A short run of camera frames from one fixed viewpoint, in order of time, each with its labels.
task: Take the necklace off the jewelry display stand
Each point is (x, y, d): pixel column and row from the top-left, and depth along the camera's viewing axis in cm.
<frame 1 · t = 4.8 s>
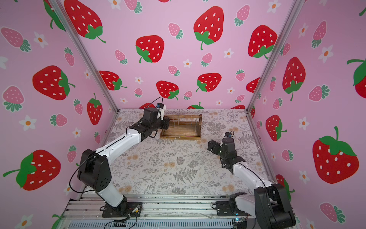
left hand: (170, 119, 88), fingers closed
right hand: (216, 143, 89), fingers open
wooden jewelry display stand: (183, 127, 113), on the table

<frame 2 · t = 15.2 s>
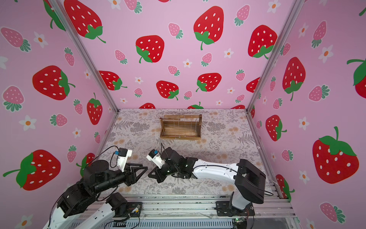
left hand: (145, 167, 63), fingers open
right hand: (149, 173, 70), fingers closed
the named things where they were.

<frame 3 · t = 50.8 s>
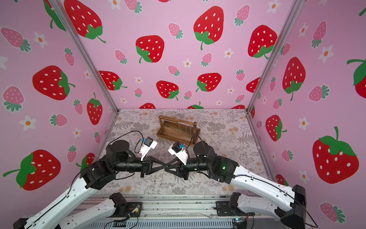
left hand: (165, 166, 58), fingers closed
right hand: (168, 164, 61), fingers open
wooden jewelry display stand: (181, 131, 109), on the table

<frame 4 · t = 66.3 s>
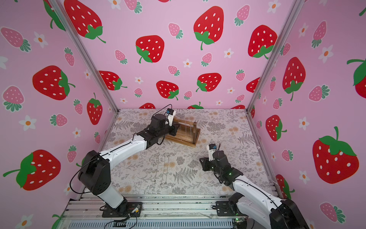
left hand: (179, 123, 85), fingers closed
right hand: (202, 158, 84), fingers closed
the named things where they were.

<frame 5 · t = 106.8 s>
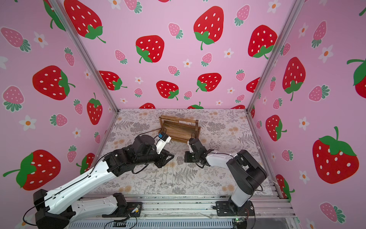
left hand: (172, 154, 69), fingers open
right hand: (186, 155, 92), fingers closed
